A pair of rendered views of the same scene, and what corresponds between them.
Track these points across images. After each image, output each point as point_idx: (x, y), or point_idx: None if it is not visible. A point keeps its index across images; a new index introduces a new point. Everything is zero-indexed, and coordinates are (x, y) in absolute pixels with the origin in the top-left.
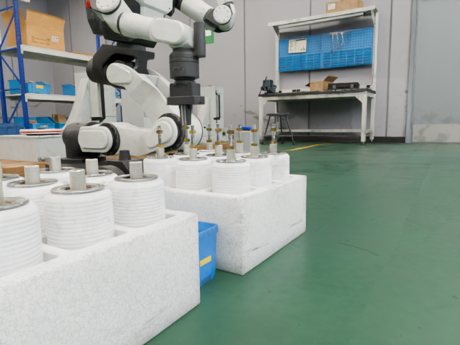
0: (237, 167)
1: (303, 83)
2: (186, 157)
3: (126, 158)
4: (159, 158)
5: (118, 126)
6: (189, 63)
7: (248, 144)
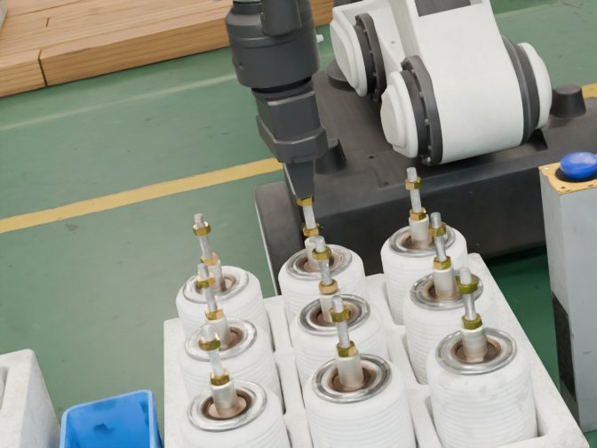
0: (198, 445)
1: None
2: (229, 319)
3: (325, 169)
4: (190, 300)
5: (379, 33)
6: (253, 52)
7: (560, 228)
